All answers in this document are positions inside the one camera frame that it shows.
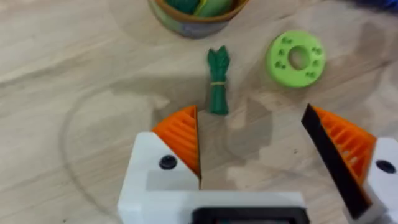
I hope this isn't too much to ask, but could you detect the left gripper white and orange right finger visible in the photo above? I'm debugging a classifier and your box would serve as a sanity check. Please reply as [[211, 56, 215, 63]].
[[300, 103, 398, 224]]

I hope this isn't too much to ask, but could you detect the left gripper white and orange left finger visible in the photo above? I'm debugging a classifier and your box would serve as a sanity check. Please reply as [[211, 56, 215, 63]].
[[117, 104, 202, 224]]

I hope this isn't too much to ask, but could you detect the green toy asparagus bundle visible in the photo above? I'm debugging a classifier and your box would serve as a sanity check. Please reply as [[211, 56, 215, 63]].
[[206, 45, 231, 116]]

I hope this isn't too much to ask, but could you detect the green disc with holes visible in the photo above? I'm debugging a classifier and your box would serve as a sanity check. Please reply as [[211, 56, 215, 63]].
[[265, 29, 326, 89]]

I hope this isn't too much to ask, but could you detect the toy tub with vegetables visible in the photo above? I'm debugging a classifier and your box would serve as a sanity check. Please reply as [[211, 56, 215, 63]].
[[147, 0, 249, 39]]

